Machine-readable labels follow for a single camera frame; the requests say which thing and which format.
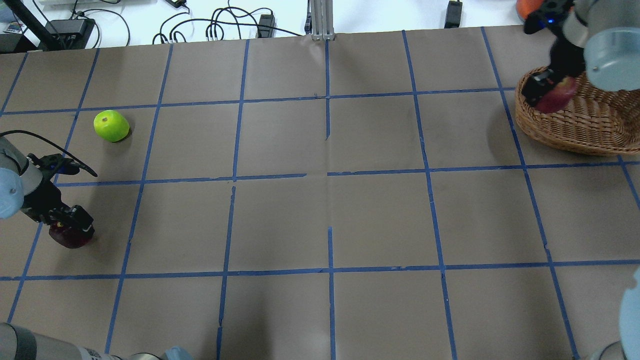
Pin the green apple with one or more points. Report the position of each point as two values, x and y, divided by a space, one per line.
111 126

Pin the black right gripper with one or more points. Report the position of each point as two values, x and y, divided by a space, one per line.
564 60

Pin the wicker basket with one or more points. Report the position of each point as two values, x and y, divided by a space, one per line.
594 122

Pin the black box device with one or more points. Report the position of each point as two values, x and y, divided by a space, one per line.
71 34

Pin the black power strip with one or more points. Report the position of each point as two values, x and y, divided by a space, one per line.
266 26

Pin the black adapter on floor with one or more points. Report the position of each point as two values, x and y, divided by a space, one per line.
453 14

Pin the aluminium frame post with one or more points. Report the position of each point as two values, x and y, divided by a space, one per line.
322 20

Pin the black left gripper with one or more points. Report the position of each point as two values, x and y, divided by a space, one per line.
39 196

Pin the dark red apple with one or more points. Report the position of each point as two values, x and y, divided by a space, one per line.
70 237

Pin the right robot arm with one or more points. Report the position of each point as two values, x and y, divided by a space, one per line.
599 38

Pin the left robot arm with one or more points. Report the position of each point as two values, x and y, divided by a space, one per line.
26 185

